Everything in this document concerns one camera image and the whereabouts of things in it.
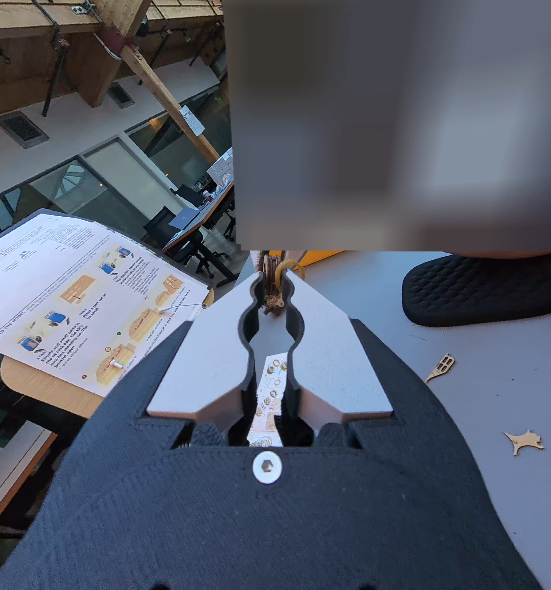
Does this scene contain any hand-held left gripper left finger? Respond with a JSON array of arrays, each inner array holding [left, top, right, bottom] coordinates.
[[146, 270, 267, 447]]

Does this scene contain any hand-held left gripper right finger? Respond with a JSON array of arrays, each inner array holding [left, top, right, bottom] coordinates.
[[280, 269, 394, 447]]

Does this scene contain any small wooden gear assembly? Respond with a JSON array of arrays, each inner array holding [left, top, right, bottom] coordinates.
[[257, 251, 287, 316]]

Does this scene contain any wood-edged office desk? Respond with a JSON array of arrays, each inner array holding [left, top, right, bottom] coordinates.
[[162, 180, 237, 283]]

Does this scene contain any grey desk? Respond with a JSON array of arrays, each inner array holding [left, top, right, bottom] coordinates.
[[233, 251, 551, 590]]

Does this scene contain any parts picture booklet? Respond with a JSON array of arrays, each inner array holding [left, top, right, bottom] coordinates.
[[248, 352, 290, 448]]

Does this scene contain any wooden scrap piece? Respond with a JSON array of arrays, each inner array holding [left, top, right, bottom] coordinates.
[[425, 352, 456, 383], [502, 430, 545, 457]]

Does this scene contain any yellow plastic bin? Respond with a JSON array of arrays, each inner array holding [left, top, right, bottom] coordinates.
[[303, 251, 346, 269]]

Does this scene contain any printed instruction sheet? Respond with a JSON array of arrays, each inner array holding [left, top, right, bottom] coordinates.
[[0, 210, 211, 399]]

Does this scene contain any black office chair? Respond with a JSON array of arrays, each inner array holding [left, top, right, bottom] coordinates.
[[143, 206, 202, 266]]

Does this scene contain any closed grey laptop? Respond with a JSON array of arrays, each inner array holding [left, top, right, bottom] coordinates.
[[169, 206, 201, 230]]

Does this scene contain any wooden document board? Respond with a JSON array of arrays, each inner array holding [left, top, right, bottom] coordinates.
[[0, 288, 215, 419]]

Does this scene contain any black wrist rest pad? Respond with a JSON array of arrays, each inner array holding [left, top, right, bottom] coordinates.
[[402, 254, 551, 328]]

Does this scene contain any stack of white boxes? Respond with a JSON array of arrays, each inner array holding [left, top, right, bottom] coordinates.
[[206, 147, 235, 186]]

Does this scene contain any paper notice on post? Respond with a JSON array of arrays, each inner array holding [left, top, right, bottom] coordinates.
[[180, 105, 205, 136]]

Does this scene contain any wooden support post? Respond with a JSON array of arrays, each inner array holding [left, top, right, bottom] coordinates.
[[96, 0, 221, 164]]

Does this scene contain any wall air vent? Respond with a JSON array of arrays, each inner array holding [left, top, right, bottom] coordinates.
[[0, 111, 50, 149], [107, 82, 135, 109]]

